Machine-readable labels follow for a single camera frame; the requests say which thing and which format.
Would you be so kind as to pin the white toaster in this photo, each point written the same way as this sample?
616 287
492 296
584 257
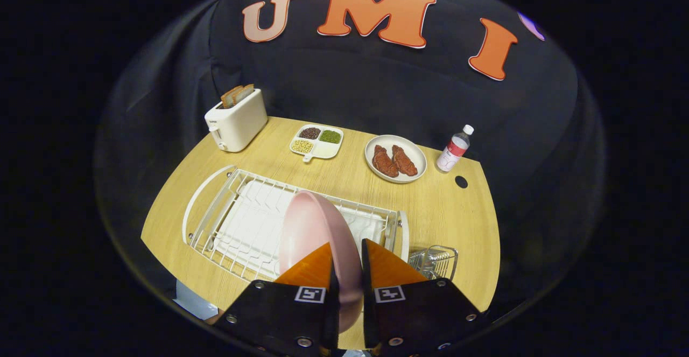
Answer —
239 123

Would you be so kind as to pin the clear bottle with red label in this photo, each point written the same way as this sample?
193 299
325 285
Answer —
454 151

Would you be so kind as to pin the white round plate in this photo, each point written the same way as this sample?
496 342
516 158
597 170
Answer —
417 155

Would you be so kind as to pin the toast bread slice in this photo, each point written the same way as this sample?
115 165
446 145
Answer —
231 97
245 92

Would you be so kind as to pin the pink plate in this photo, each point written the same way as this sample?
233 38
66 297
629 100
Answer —
312 228

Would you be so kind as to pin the red meat piece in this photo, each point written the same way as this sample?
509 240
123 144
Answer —
405 160
385 161

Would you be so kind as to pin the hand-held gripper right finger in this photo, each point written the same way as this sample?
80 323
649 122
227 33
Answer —
368 319

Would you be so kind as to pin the white divided dish with beans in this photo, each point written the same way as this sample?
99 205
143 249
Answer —
325 149

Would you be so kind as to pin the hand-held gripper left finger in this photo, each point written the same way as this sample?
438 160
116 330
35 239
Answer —
332 319

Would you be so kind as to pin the black backdrop cloth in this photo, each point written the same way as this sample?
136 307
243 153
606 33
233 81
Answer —
377 88

